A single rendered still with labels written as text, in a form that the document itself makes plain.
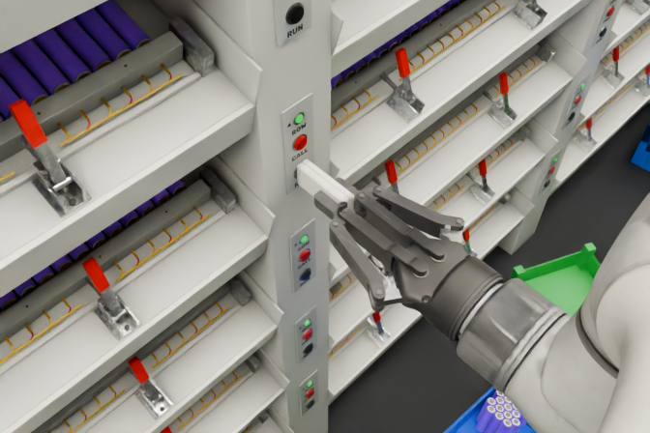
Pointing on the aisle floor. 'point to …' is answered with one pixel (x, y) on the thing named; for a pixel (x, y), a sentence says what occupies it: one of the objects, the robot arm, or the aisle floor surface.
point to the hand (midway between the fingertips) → (325, 189)
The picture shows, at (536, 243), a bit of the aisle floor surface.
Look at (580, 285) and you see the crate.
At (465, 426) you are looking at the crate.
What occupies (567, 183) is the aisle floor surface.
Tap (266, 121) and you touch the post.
